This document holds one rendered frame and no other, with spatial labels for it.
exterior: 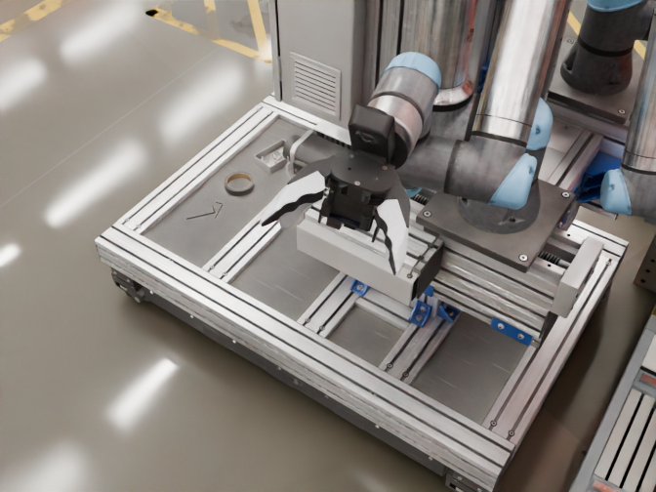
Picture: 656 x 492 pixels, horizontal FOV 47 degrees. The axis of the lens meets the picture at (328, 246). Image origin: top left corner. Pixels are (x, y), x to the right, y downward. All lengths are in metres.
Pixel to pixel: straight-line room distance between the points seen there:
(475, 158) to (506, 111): 0.07
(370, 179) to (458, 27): 0.43
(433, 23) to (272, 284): 1.07
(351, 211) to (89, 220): 1.86
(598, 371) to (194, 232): 1.21
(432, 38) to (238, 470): 1.24
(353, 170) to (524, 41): 0.31
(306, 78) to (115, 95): 1.61
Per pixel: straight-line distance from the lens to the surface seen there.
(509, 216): 1.39
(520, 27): 1.04
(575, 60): 1.76
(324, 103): 1.65
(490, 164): 1.01
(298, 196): 0.81
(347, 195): 0.84
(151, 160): 2.81
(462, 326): 2.02
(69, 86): 3.26
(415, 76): 0.98
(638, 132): 1.35
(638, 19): 1.70
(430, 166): 1.02
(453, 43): 1.22
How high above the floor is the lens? 1.81
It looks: 48 degrees down
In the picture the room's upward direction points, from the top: straight up
